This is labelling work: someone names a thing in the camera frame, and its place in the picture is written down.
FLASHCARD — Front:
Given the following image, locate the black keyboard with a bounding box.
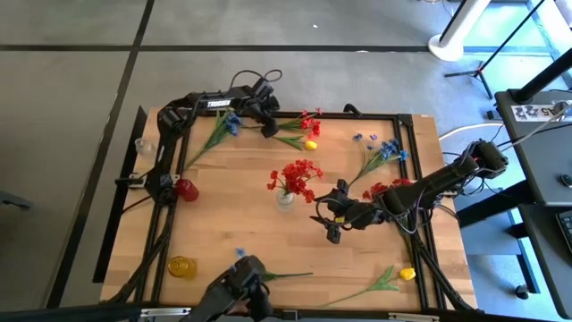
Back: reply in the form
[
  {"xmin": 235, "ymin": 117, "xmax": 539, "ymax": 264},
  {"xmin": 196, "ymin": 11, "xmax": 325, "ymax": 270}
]
[{"xmin": 555, "ymin": 208, "xmax": 572, "ymax": 257}]

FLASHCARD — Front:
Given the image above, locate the white paper label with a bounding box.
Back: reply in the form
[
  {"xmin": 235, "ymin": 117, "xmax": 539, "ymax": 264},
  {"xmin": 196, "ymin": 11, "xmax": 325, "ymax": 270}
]
[{"xmin": 510, "ymin": 103, "xmax": 568, "ymax": 123}]

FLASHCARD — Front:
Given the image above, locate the red ribbed glass vase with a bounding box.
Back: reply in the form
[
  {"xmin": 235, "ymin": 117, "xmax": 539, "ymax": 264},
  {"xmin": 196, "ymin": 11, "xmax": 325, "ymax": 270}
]
[{"xmin": 174, "ymin": 177, "xmax": 200, "ymax": 203}]

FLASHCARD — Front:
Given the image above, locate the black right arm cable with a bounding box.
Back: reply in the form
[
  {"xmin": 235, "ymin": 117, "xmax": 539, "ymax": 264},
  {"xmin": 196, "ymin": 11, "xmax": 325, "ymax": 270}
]
[{"xmin": 309, "ymin": 195, "xmax": 343, "ymax": 232}]

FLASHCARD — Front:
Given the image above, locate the blue artificial flower bunch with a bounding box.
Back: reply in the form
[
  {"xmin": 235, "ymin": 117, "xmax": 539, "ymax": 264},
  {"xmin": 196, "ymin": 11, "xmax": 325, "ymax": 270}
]
[
  {"xmin": 234, "ymin": 247, "xmax": 314, "ymax": 283},
  {"xmin": 185, "ymin": 109, "xmax": 243, "ymax": 169},
  {"xmin": 348, "ymin": 132, "xmax": 410, "ymax": 188}
]

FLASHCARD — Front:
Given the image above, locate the red artificial flower bunch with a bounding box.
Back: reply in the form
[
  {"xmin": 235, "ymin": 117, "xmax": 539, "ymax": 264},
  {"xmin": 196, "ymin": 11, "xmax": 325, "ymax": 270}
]
[
  {"xmin": 244, "ymin": 106, "xmax": 324, "ymax": 139},
  {"xmin": 361, "ymin": 177, "xmax": 415, "ymax": 201},
  {"xmin": 266, "ymin": 158, "xmax": 324, "ymax": 205}
]

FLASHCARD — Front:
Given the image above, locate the white column stand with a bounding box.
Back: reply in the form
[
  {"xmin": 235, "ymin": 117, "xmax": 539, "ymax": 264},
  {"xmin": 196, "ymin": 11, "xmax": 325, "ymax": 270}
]
[{"xmin": 427, "ymin": 0, "xmax": 492, "ymax": 63}]

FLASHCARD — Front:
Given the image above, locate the clear ribbed glass vase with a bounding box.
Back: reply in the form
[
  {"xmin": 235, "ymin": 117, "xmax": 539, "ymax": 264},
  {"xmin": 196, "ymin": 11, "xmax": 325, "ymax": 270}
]
[{"xmin": 275, "ymin": 190, "xmax": 296, "ymax": 212}]

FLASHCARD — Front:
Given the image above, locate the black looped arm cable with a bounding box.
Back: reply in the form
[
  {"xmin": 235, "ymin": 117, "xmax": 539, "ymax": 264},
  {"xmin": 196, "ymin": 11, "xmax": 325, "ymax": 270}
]
[{"xmin": 230, "ymin": 69, "xmax": 283, "ymax": 93}]

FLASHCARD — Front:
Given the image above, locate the white floor cable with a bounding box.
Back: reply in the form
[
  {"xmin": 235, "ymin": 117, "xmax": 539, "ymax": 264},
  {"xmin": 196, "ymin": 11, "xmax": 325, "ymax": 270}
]
[{"xmin": 439, "ymin": 121, "xmax": 505, "ymax": 142}]

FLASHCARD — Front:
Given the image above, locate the silver aluminium bracket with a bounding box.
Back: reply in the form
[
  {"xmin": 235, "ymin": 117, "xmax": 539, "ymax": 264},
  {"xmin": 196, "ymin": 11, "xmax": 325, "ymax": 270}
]
[
  {"xmin": 140, "ymin": 307, "xmax": 192, "ymax": 318},
  {"xmin": 387, "ymin": 311, "xmax": 442, "ymax": 322}
]

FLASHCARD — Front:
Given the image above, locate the black tripod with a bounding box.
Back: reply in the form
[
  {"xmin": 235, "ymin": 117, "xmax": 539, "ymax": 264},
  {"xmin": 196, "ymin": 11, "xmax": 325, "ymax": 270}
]
[{"xmin": 444, "ymin": 0, "xmax": 547, "ymax": 100}]

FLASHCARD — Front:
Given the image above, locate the black diagonal pole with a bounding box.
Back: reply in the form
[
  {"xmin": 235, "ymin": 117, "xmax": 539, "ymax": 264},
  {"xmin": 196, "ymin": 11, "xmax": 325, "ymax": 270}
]
[{"xmin": 511, "ymin": 47, "xmax": 572, "ymax": 105}]

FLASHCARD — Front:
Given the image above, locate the amber glass vase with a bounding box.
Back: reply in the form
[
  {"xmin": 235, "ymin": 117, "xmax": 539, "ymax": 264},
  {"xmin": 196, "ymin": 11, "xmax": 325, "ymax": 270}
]
[{"xmin": 167, "ymin": 255, "xmax": 198, "ymax": 280}]

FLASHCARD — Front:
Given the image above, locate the small clear glass jar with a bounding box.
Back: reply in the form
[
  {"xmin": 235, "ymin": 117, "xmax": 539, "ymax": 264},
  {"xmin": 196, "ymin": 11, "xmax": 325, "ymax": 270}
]
[{"xmin": 133, "ymin": 137, "xmax": 157, "ymax": 157}]

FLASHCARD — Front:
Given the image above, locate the black desk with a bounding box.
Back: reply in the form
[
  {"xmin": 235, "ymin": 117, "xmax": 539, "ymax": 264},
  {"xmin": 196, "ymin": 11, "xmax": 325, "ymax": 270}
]
[{"xmin": 494, "ymin": 88, "xmax": 572, "ymax": 321}]

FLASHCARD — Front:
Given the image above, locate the yellow artificial tulip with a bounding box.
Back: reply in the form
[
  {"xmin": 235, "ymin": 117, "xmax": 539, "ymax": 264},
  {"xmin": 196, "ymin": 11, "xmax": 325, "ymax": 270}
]
[
  {"xmin": 272, "ymin": 133, "xmax": 318, "ymax": 152},
  {"xmin": 320, "ymin": 265, "xmax": 417, "ymax": 309}
]

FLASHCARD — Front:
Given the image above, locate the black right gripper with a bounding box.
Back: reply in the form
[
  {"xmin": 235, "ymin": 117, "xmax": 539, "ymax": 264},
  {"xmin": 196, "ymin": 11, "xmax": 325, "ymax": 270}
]
[{"xmin": 324, "ymin": 178, "xmax": 386, "ymax": 245}]

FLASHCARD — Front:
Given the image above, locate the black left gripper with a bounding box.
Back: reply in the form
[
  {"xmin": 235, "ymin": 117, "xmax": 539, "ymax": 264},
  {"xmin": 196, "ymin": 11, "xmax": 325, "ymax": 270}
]
[{"xmin": 240, "ymin": 78, "xmax": 282, "ymax": 138}]

